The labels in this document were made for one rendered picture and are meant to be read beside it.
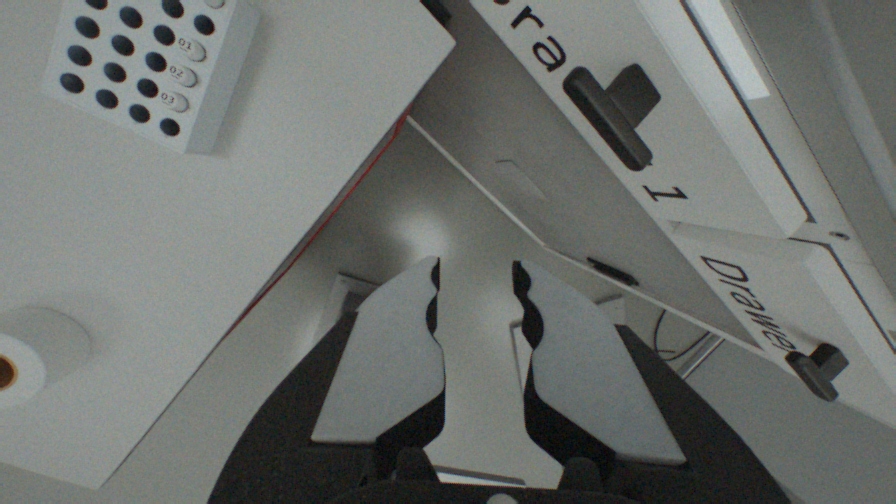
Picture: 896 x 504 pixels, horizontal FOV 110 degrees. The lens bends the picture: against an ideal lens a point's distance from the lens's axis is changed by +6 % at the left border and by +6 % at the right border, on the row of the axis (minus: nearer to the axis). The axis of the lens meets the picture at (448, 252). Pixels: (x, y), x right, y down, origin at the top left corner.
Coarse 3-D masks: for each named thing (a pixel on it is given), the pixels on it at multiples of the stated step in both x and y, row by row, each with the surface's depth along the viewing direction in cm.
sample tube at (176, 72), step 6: (168, 66) 21; (174, 66) 21; (180, 66) 21; (168, 72) 21; (174, 72) 21; (180, 72) 21; (186, 72) 21; (192, 72) 22; (174, 78) 21; (180, 78) 21; (186, 78) 21; (192, 78) 22; (186, 84) 22; (192, 84) 24
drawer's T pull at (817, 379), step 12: (816, 348) 28; (828, 348) 27; (792, 360) 27; (804, 360) 26; (816, 360) 27; (828, 360) 27; (840, 360) 27; (804, 372) 27; (816, 372) 27; (828, 372) 27; (840, 372) 28; (816, 384) 27; (828, 384) 28; (828, 396) 28
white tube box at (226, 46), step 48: (96, 0) 21; (144, 0) 22; (192, 0) 21; (240, 0) 22; (96, 48) 21; (144, 48) 21; (240, 48) 24; (96, 96) 22; (144, 96) 22; (192, 96) 23; (192, 144) 24
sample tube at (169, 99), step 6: (162, 90) 21; (168, 90) 21; (162, 96) 21; (168, 96) 21; (174, 96) 21; (180, 96) 22; (162, 102) 21; (168, 102) 21; (174, 102) 22; (180, 102) 22; (186, 102) 23; (168, 108) 22; (174, 108) 22; (180, 108) 22; (186, 108) 23
